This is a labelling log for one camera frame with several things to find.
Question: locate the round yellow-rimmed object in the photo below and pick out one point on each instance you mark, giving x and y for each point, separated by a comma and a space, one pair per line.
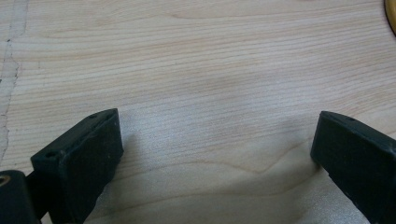
391, 14

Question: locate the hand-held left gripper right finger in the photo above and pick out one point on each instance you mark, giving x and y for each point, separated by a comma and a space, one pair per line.
358, 152

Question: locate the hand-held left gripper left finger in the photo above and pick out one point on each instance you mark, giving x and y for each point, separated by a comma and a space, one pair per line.
81, 161

